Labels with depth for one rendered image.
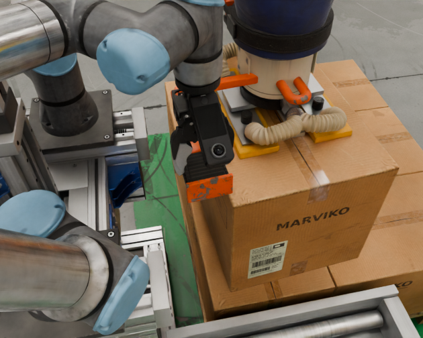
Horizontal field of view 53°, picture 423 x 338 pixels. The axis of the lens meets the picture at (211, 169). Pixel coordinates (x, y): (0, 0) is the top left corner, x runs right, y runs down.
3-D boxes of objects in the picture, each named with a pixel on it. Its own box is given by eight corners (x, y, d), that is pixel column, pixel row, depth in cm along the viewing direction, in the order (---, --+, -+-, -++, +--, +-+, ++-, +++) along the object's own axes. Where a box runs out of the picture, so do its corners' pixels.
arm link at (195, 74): (229, 59, 59) (172, 68, 58) (228, 85, 63) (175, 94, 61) (214, 31, 64) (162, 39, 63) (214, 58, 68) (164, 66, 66)
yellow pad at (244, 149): (279, 151, 100) (281, 136, 96) (239, 160, 98) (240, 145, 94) (236, 72, 122) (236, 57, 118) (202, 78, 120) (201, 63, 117)
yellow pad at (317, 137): (352, 136, 103) (356, 121, 99) (314, 144, 101) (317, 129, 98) (296, 62, 125) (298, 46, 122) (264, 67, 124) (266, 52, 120)
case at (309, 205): (358, 258, 125) (400, 167, 96) (230, 293, 118) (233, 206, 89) (282, 128, 164) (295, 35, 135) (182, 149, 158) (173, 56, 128)
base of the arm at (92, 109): (39, 140, 108) (26, 110, 100) (43, 103, 118) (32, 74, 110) (99, 133, 109) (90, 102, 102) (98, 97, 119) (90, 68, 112)
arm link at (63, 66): (52, 109, 100) (34, 60, 90) (23, 86, 107) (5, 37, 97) (94, 88, 106) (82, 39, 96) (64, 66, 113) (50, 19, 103)
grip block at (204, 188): (233, 193, 78) (233, 176, 74) (187, 204, 76) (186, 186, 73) (220, 161, 83) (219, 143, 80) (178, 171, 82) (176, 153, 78)
